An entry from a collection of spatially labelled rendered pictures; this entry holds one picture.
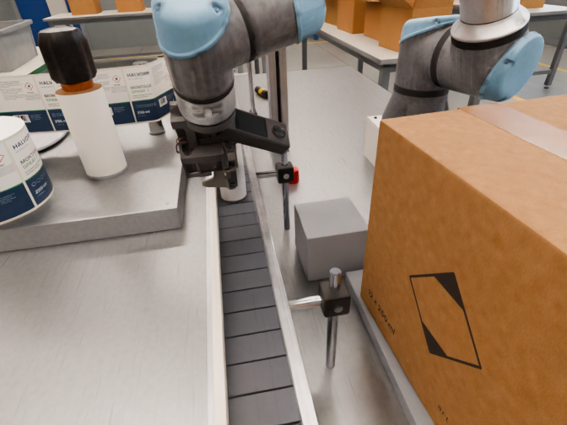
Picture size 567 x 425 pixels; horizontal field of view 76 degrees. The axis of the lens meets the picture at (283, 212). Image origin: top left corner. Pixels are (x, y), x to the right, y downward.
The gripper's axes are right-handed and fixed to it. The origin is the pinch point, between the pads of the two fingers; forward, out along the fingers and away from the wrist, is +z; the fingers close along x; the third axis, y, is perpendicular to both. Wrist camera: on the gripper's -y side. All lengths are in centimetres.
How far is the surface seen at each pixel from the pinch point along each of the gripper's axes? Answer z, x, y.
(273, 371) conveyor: -12.8, 33.1, -1.5
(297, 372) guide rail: -22.8, 33.9, -3.2
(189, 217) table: 12.0, 0.1, 10.2
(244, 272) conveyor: -4.5, 18.6, 0.3
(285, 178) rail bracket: -3.7, 2.8, -8.8
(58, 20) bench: 287, -461, 206
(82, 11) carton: 294, -487, 179
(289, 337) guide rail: -20.9, 30.7, -3.2
